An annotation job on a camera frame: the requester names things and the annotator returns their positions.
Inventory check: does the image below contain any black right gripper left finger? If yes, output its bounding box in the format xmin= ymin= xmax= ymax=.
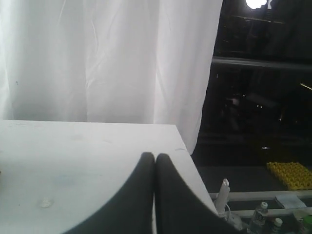
xmin=66 ymin=152 xmax=155 ymax=234

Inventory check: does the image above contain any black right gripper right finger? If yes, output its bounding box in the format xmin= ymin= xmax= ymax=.
xmin=155 ymin=154 xmax=244 ymax=234

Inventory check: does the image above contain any white plastic bottle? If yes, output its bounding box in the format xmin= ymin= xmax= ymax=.
xmin=214 ymin=178 xmax=230 ymax=216

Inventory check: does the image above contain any clear bottle white cap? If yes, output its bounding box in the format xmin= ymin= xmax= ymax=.
xmin=249 ymin=201 xmax=268 ymax=234

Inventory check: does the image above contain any white crumb near carton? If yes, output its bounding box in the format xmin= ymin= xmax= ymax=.
xmin=39 ymin=197 xmax=54 ymax=209

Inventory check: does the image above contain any small bottle white cap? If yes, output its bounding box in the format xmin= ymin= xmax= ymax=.
xmin=270 ymin=218 xmax=283 ymax=234

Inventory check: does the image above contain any white backdrop curtain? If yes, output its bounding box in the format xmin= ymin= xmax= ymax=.
xmin=0 ymin=0 xmax=222 ymax=153

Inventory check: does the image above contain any bright round lamp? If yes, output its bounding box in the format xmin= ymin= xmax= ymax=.
xmin=245 ymin=0 xmax=267 ymax=10

